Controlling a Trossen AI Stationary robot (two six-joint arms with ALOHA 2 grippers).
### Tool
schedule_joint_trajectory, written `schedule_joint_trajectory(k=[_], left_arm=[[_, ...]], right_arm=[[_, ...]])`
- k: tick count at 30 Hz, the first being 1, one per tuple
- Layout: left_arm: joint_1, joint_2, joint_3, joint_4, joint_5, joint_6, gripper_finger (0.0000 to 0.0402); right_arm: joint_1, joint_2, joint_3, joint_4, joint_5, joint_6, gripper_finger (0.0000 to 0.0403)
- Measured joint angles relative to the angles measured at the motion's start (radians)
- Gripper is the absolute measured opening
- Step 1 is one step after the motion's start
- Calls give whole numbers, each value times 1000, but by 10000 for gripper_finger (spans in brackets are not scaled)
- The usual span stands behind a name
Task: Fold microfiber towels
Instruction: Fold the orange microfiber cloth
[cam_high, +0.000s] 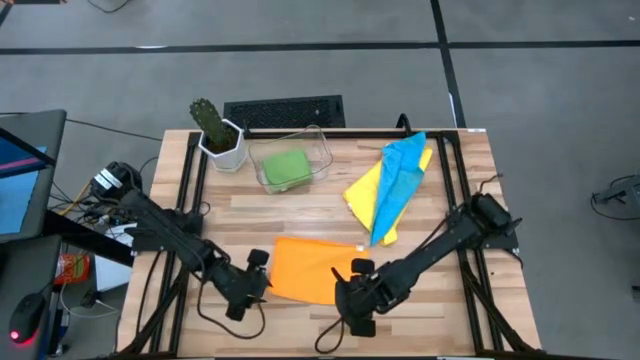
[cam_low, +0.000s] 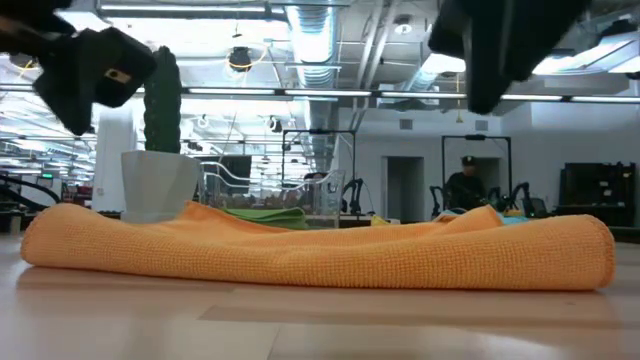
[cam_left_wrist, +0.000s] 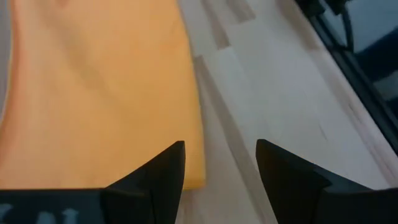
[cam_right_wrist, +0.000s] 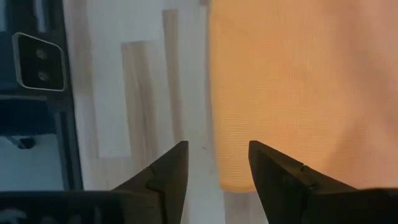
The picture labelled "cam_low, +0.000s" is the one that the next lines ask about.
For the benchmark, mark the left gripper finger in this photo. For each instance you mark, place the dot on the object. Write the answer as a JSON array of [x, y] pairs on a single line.
[[70, 95]]

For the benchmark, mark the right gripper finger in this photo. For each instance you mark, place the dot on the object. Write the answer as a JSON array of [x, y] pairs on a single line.
[[485, 60], [540, 30]]

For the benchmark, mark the blue microfiber towel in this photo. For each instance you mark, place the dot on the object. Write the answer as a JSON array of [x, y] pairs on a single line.
[[517, 220]]

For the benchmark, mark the green microfiber towel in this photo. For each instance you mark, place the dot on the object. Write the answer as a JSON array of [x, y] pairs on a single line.
[[270, 217]]

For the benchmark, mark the orange microfiber towel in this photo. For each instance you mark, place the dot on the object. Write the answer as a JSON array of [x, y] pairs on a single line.
[[300, 260]]

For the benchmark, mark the small black robot arm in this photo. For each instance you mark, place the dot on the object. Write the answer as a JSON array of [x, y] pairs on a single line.
[[435, 197], [354, 192], [522, 190]]

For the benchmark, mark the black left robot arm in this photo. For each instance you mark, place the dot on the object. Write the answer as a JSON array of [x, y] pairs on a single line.
[[30, 20]]

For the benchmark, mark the person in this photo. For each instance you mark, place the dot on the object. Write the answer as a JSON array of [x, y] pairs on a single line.
[[465, 187]]

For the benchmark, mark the black storage cabinet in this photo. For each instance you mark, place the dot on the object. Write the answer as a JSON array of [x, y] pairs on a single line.
[[597, 192]]

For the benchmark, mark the clear plastic bin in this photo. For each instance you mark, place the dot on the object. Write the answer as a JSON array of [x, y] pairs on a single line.
[[327, 197]]

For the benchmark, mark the black metal frame stand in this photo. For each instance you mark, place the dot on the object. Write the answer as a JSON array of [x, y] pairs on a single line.
[[475, 137]]

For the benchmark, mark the black ceiling-hung camera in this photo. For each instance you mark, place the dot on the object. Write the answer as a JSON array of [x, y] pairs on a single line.
[[240, 57]]

